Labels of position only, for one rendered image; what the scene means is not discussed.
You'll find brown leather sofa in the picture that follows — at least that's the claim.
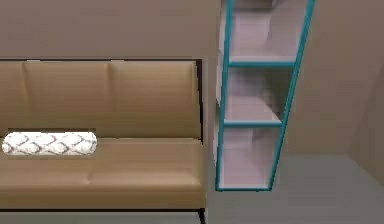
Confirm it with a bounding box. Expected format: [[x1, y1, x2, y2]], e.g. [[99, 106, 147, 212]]
[[0, 58, 207, 224]]

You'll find teal-framed white shelf unit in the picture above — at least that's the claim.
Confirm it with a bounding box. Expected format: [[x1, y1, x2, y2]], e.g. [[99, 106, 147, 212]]
[[213, 0, 317, 192]]

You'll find white patterned bolster pillow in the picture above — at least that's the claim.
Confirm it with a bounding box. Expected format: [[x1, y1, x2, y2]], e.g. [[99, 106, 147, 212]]
[[1, 131, 98, 156]]

